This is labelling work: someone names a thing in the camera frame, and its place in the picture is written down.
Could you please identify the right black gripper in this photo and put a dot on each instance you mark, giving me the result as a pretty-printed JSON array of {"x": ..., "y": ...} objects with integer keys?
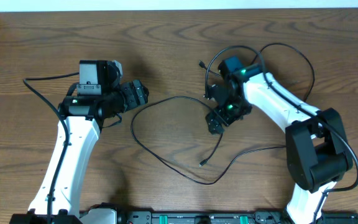
[{"x": 225, "y": 119}]

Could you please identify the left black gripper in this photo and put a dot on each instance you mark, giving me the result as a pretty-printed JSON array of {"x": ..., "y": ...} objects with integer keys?
[{"x": 132, "y": 94}]

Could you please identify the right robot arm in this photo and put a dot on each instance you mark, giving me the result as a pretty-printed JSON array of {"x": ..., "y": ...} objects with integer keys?
[{"x": 317, "y": 157}]

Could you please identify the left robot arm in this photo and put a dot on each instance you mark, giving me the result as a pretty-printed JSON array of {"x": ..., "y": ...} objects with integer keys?
[{"x": 99, "y": 94}]

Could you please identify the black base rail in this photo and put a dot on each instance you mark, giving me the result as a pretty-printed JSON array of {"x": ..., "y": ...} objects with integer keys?
[{"x": 197, "y": 217}]

